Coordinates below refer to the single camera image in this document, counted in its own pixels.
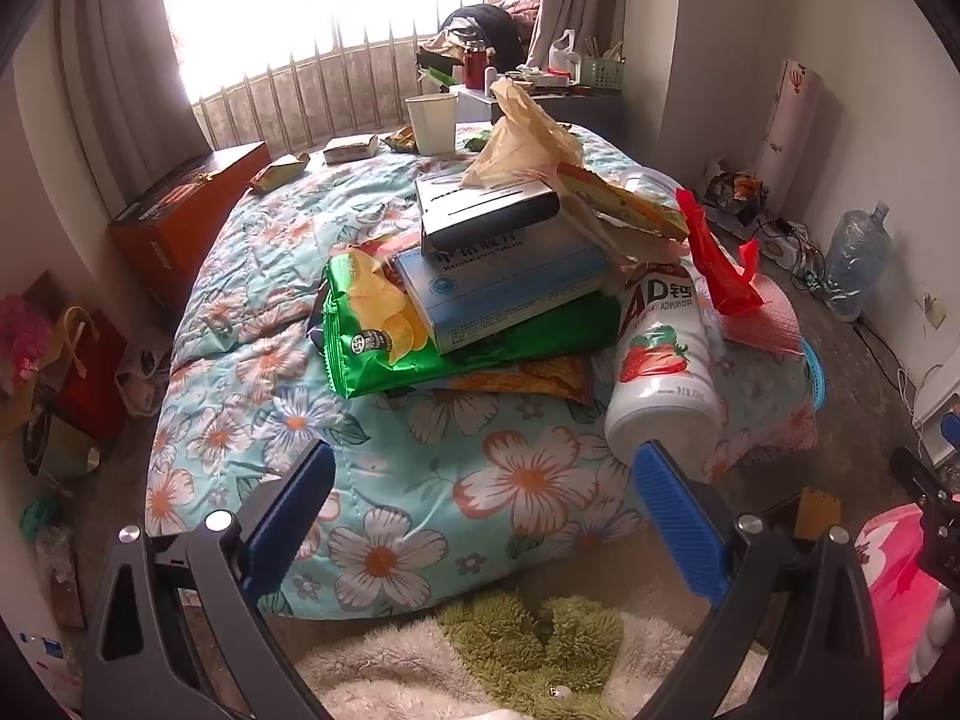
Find white printed panel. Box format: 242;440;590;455
754;58;824;196

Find pink bag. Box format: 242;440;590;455
0;292;53;391

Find olive green bag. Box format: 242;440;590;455
22;409;102;485

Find blue and white medicine box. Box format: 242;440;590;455
394;229;612;356

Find colourful striped packet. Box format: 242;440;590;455
559;161;689;241

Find white strawberry drink bottle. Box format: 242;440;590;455
604;259;732;482

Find white and green shaggy rug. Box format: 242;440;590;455
296;589;770;720

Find pink flowered cloth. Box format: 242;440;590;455
855;502;960;702

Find pile of small packets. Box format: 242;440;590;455
705;160;770;230

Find yellow-green snack packet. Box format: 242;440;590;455
247;152;310;194

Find blue plastic basket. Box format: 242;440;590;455
799;337;830;410

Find white plastic bag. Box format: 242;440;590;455
114;349;173;417

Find clear water jug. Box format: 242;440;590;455
823;201;893;323

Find white paper cup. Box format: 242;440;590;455
405;94;458;156

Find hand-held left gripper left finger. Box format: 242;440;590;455
81;439;337;720

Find green plastic basket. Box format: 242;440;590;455
581;52;627;89

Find red gift bag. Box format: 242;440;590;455
45;306;128;442

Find grey and black box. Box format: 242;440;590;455
415;172;561;256

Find beige plastic bag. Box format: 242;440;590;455
459;77;635;267

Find black bag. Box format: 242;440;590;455
439;4;530;65

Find small cardboard box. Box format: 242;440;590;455
322;133;380;164

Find tangled cables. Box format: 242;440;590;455
757;217;835;295

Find window railing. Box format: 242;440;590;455
191;0;488;155

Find red wrapper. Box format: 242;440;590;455
675;187;766;314

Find green chip bag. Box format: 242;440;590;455
321;240;623;400

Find red and green snack bag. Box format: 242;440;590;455
442;356;597;406

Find black cable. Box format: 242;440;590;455
855;315;925;421

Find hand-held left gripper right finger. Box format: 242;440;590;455
634;439;886;720

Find floral blanket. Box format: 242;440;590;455
142;120;822;620

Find grey bedside cabinet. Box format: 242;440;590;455
450;82;623;143

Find window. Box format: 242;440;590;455
154;0;488;110

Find brown cardboard piece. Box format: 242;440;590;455
795;486;842;541

